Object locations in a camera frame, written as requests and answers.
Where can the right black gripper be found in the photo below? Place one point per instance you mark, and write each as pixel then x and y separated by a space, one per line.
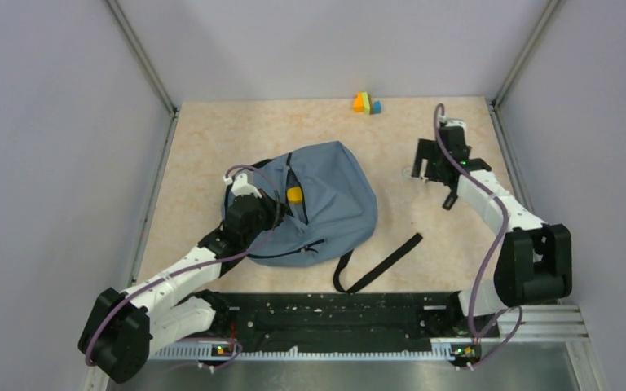
pixel 425 150

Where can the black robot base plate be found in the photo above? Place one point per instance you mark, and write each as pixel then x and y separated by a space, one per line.
pixel 334 323

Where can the wrist white camera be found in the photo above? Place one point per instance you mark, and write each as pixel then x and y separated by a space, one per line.
pixel 452 122
pixel 239 185

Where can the green and black highlighter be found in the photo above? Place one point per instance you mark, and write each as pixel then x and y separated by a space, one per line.
pixel 450 201

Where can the blue-grey student backpack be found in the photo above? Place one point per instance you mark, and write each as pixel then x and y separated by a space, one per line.
pixel 339 212

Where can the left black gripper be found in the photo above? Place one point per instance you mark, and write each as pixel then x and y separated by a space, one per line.
pixel 272 206

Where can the orange pencil sharpener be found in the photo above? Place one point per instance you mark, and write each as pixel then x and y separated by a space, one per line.
pixel 295 195

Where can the colourful sticky note stack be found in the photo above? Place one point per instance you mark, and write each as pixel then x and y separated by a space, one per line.
pixel 365 104

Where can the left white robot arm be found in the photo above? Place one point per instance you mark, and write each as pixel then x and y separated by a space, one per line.
pixel 125 328

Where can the aluminium frame rail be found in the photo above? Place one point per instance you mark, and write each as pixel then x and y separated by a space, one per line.
pixel 531 325

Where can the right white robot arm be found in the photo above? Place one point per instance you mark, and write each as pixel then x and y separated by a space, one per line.
pixel 534 263

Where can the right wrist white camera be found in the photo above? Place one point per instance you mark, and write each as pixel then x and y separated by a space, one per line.
pixel 452 122

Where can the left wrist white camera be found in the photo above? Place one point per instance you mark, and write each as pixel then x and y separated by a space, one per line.
pixel 239 185

